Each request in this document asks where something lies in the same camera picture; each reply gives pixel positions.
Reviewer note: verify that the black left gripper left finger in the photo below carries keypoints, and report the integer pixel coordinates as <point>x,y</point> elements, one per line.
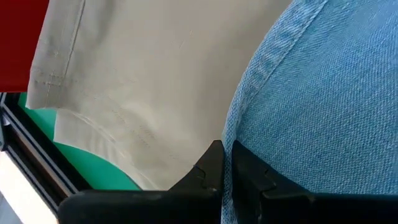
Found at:
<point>149,208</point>

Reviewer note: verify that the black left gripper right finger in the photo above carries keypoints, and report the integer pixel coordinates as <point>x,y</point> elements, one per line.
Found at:
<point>311,210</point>

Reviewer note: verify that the pale blue denim garment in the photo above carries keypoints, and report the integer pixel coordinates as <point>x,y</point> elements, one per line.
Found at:
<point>326,93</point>

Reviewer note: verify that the beige garment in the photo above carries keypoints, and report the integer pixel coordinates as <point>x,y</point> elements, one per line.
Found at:
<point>155,77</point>

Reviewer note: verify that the red plastic laundry bin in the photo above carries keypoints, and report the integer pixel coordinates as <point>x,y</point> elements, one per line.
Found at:
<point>18,43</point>

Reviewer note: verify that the green table mat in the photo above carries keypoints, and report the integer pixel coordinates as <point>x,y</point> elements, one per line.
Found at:
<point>93,171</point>

